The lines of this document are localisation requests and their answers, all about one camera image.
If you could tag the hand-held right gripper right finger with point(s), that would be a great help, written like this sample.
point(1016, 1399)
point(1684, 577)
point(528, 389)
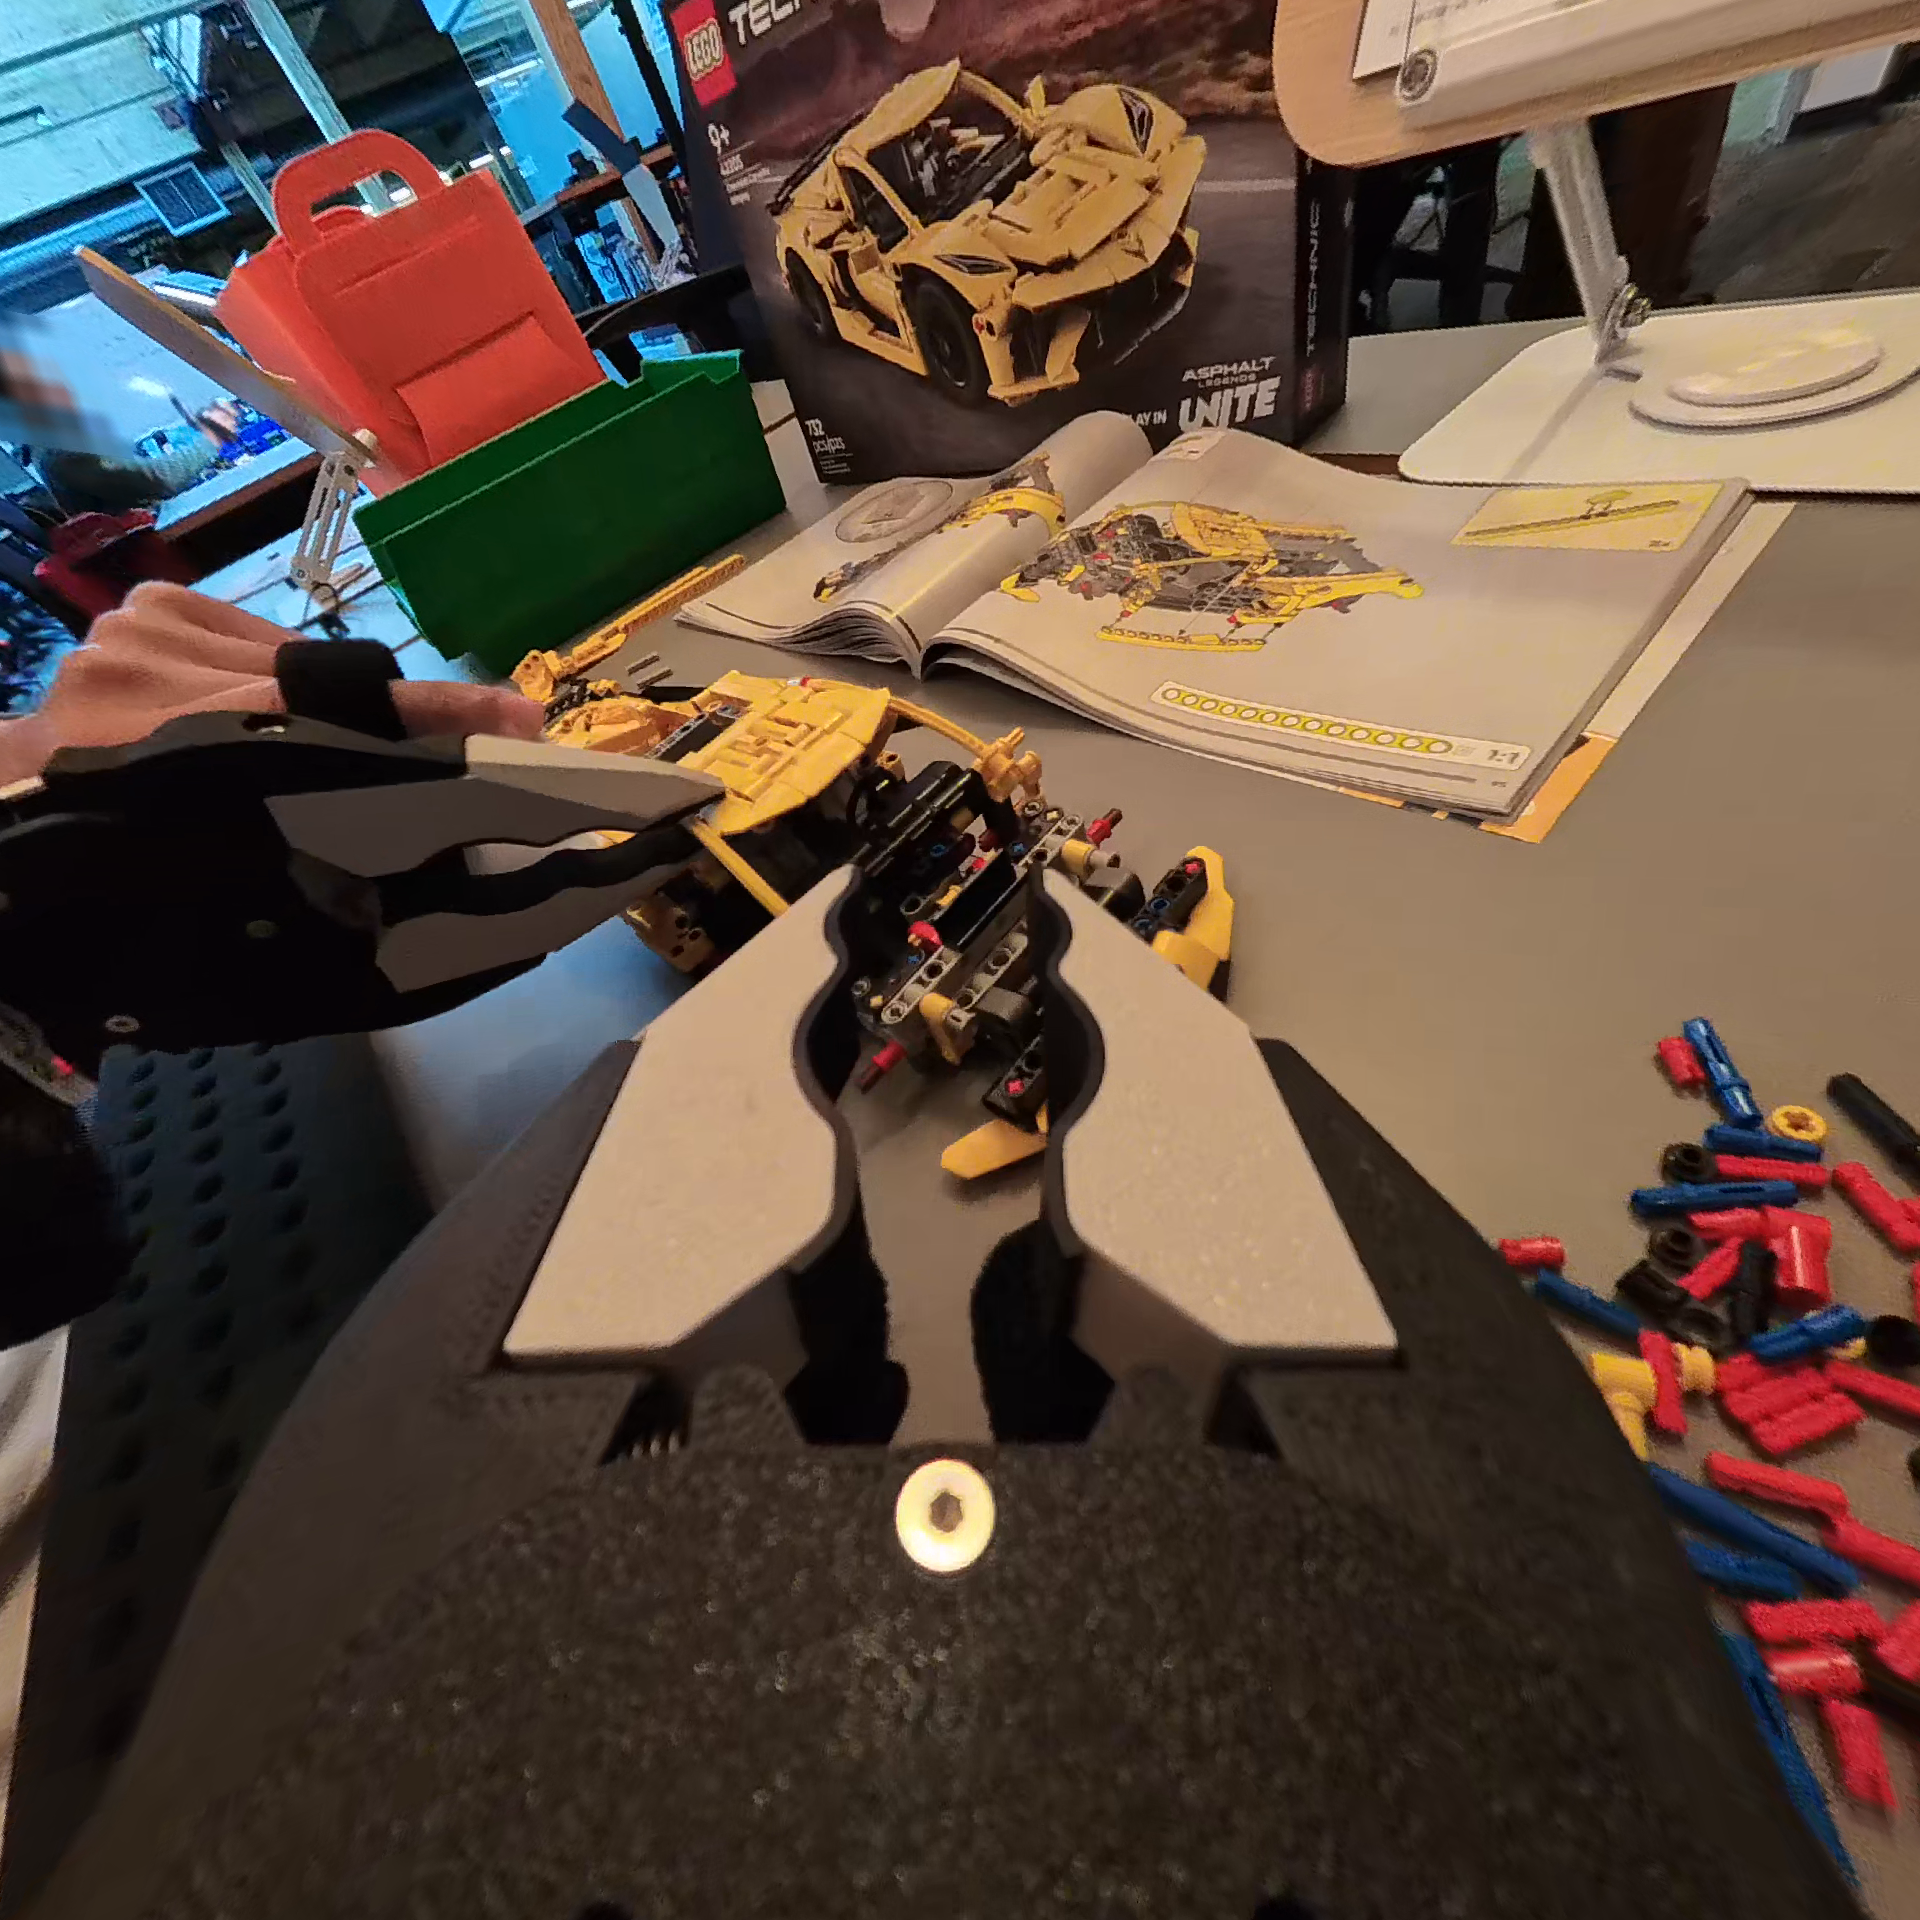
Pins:
point(1215, 1202)

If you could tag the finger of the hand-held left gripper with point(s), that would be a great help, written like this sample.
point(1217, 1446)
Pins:
point(570, 788)
point(495, 932)

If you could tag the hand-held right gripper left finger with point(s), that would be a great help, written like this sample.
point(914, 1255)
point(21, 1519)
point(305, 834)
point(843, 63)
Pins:
point(675, 1202)

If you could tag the long yellow brick beam assembly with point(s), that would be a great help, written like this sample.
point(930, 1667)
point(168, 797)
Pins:
point(661, 605)

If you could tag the yellow black brick car model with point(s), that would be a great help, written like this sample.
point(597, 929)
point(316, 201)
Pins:
point(780, 735)

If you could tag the grey desk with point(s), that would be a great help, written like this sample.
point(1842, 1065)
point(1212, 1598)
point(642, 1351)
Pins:
point(1499, 932)

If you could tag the person's left hand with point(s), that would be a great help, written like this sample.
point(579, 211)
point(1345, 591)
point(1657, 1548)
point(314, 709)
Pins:
point(164, 661)

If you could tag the green storage bin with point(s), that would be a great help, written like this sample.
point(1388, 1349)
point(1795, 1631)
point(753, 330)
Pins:
point(570, 525)

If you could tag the orange bag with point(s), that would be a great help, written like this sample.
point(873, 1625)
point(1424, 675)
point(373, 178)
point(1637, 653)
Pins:
point(434, 330)

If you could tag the pile of small brick pins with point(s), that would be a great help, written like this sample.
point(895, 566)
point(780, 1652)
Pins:
point(1786, 1244)

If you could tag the light grey garment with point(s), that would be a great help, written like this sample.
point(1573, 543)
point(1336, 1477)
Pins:
point(23, 1470)

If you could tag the open instruction booklet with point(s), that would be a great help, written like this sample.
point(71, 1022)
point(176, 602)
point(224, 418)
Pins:
point(1348, 629)

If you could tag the black toy car box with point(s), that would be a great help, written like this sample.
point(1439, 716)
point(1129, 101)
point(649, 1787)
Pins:
point(1231, 301)

